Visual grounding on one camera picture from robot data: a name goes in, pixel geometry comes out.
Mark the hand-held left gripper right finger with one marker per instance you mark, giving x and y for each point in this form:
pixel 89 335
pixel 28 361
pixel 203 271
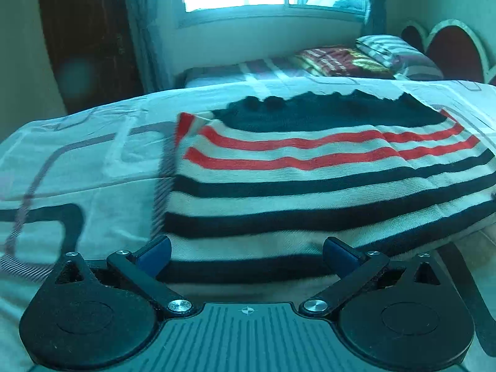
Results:
pixel 341 256

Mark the striped knit sweater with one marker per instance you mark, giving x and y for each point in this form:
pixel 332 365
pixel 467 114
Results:
pixel 310 170

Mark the dark wooden door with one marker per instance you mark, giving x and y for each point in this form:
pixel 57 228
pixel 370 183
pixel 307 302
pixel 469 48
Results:
pixel 85 35

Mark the white blue cloth bundle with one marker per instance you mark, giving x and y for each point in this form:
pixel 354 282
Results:
pixel 337 2

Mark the striped pillow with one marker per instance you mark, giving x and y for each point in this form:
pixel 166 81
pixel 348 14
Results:
pixel 395 54

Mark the red printed pillow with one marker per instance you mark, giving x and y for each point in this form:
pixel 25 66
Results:
pixel 341 62

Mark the white patterned bed sheet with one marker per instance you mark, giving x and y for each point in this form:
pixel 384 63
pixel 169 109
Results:
pixel 89 170

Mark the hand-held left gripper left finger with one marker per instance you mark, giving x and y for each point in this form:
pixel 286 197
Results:
pixel 155 256

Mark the red and white headboard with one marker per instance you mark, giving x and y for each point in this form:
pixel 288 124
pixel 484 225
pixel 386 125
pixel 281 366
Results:
pixel 453 50

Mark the blue curtain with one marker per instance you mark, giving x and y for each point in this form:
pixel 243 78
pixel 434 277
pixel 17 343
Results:
pixel 147 27
pixel 376 4

